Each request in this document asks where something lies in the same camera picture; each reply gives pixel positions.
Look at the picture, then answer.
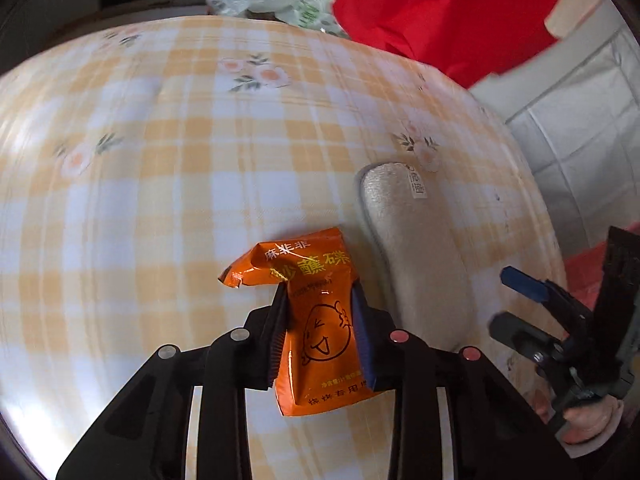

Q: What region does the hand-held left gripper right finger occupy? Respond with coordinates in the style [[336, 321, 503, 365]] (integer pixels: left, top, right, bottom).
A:
[[350, 282, 583, 480]]

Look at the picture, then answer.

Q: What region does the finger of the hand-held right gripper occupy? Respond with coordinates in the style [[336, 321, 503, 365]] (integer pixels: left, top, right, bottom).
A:
[[489, 311, 572, 362], [500, 266, 592, 332]]

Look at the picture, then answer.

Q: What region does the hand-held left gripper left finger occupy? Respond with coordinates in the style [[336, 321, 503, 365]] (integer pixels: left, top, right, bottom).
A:
[[55, 287, 291, 480]]

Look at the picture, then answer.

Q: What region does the orange sauce packet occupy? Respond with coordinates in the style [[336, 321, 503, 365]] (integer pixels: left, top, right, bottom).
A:
[[218, 227, 383, 417]]

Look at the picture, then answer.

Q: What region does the person's right hand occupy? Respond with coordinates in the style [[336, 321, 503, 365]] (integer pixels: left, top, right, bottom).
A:
[[562, 396, 626, 446]]

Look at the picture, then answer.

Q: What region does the red cloth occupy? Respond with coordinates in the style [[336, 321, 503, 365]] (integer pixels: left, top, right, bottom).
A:
[[565, 242, 608, 311]]

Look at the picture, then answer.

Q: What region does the beige insole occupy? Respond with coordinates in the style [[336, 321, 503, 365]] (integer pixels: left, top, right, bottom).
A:
[[354, 161, 476, 353], [544, 0, 603, 36]]

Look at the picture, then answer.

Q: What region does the yellow plaid floral tablecloth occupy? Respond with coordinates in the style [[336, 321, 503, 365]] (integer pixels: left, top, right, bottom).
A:
[[0, 15, 571, 480]]

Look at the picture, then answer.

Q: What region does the red hanging apron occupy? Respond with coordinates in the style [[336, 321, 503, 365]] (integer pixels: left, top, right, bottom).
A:
[[332, 0, 573, 90]]

